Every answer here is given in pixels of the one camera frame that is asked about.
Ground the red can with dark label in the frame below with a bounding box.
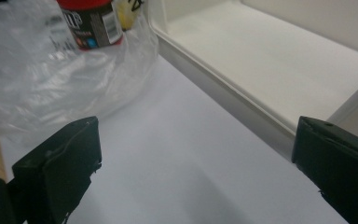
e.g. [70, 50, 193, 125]
[55, 0, 125, 50]

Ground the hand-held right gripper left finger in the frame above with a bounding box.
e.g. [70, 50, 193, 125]
[11, 116, 103, 224]

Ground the white plastic shopping bag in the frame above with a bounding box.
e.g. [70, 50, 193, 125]
[0, 0, 159, 147]

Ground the white plastic bin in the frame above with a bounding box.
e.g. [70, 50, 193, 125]
[147, 0, 358, 162]

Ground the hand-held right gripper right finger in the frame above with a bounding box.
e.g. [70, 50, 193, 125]
[291, 116, 358, 224]

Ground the white table mat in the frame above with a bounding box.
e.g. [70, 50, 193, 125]
[0, 55, 352, 224]

